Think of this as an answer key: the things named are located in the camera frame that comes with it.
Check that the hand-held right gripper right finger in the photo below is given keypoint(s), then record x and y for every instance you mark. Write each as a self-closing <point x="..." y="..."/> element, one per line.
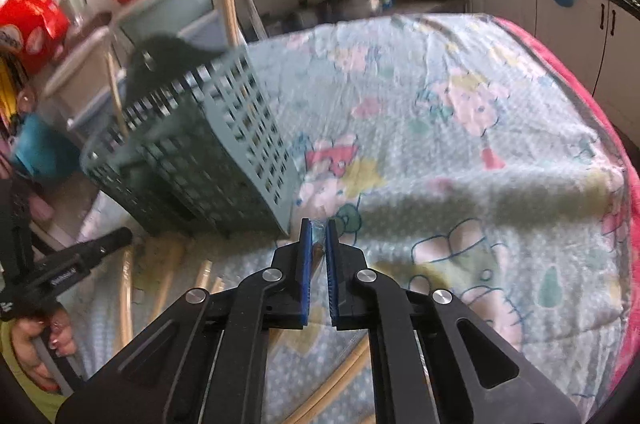
<point x="332" y="284"/>

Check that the blue cloth bag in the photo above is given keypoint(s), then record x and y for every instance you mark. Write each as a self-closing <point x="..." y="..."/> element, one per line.
<point x="42" y="146"/>

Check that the yellow hanging cloths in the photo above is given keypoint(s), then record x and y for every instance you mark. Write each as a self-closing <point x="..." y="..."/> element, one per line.
<point x="7" y="83"/>

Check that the red shopping bag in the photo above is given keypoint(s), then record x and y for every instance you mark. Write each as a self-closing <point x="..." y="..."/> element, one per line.
<point x="30" y="23"/>

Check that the pink blanket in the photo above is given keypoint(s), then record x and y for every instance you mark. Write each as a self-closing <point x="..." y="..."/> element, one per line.
<point x="575" y="83"/>

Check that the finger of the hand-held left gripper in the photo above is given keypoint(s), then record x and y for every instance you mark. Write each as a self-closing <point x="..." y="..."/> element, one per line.
<point x="112" y="241"/>

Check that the cartoon printed blanket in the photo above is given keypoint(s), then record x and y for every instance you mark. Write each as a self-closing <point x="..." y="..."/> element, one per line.
<point x="450" y="153"/>

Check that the small steel pot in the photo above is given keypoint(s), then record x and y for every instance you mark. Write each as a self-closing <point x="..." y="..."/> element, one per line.
<point x="305" y="13"/>

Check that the person's left hand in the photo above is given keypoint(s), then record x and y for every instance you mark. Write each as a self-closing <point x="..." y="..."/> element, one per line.
<point x="22" y="349"/>

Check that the beige drawer tower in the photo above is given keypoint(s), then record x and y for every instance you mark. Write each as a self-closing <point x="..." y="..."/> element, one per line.
<point x="75" y="68"/>

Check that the green perforated utensil basket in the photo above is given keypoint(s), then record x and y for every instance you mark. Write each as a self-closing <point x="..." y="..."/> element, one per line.
<point x="240" y="128"/>

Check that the person's left forearm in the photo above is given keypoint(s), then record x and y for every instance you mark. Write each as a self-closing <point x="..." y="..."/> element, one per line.
<point x="17" y="391"/>

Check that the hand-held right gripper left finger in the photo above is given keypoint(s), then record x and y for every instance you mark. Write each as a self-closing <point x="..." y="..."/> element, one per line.
<point x="306" y="274"/>

